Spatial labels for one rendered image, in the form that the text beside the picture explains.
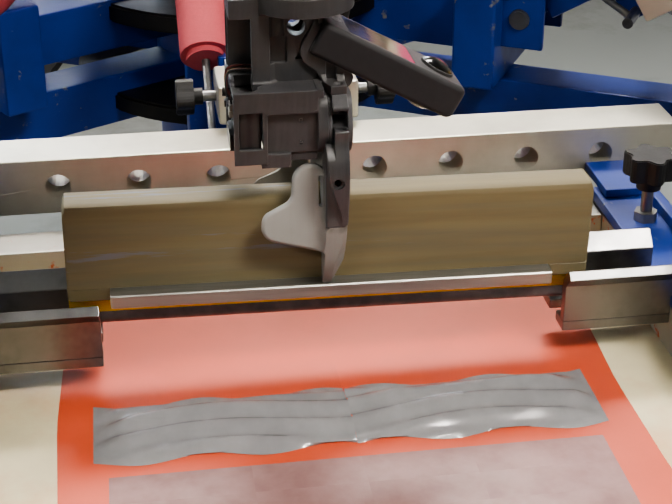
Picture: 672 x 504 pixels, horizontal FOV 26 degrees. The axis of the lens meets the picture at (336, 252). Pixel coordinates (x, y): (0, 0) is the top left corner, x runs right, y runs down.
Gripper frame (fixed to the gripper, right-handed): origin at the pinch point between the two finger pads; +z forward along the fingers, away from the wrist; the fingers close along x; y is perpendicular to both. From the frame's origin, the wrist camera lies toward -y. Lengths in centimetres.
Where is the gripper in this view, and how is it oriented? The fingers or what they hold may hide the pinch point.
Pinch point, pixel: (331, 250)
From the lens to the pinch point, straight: 106.3
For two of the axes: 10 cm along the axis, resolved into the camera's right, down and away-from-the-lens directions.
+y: -9.9, 0.7, -1.3
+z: 0.0, 8.9, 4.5
